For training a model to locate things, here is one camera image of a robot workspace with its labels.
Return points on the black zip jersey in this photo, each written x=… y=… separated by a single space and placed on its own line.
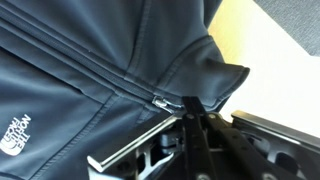
x=77 y=74

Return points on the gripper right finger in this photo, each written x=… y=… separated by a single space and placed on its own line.
x=283 y=132

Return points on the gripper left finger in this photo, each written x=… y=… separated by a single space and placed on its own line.
x=106 y=155

